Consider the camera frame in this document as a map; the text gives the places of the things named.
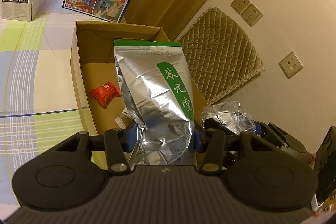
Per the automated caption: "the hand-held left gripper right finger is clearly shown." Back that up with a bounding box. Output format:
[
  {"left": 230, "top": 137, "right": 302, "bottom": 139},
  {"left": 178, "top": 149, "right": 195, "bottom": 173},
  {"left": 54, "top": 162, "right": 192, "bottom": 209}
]
[{"left": 193, "top": 128, "right": 272, "bottom": 173}]

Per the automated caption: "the red candy packet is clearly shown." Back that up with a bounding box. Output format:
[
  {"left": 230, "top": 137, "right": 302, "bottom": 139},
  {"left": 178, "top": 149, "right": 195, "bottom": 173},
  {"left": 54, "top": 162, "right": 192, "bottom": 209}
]
[{"left": 90, "top": 83, "right": 123, "bottom": 109}]

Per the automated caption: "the silver pouch with green label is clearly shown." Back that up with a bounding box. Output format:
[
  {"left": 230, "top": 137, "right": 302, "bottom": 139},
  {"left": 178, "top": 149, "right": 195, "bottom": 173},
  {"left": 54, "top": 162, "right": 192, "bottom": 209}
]
[{"left": 113, "top": 40, "right": 196, "bottom": 167}]

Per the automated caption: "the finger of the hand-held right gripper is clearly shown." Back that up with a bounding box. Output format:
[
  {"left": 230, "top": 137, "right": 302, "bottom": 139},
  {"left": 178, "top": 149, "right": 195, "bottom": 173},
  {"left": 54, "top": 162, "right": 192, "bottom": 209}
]
[
  {"left": 203, "top": 118, "right": 238, "bottom": 136},
  {"left": 253, "top": 121, "right": 306, "bottom": 154}
]

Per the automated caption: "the brown cardboard box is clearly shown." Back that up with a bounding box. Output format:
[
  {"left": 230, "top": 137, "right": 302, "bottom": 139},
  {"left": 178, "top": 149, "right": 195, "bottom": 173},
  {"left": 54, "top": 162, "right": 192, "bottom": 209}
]
[{"left": 70, "top": 20, "right": 208, "bottom": 136}]

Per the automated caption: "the desktop with checked tablecloth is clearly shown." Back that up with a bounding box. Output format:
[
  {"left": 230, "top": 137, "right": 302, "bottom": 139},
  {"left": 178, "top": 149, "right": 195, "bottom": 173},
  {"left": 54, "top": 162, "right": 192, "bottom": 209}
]
[{"left": 0, "top": 0, "right": 91, "bottom": 210}]

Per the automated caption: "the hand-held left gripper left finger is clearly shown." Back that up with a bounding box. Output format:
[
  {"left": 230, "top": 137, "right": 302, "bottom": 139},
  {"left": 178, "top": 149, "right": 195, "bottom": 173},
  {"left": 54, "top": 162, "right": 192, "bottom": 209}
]
[{"left": 55, "top": 122, "right": 139, "bottom": 175}]

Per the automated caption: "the clear plastic bag with cable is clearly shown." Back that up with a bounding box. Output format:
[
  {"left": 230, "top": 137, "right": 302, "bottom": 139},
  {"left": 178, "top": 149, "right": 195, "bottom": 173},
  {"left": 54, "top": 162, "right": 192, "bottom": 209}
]
[{"left": 199, "top": 101, "right": 257, "bottom": 136}]

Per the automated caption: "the quilted tan chair cushion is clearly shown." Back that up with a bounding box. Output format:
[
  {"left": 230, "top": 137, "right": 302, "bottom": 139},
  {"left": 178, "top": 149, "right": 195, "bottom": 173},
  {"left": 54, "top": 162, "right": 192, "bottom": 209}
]
[{"left": 175, "top": 7, "right": 265, "bottom": 106}]

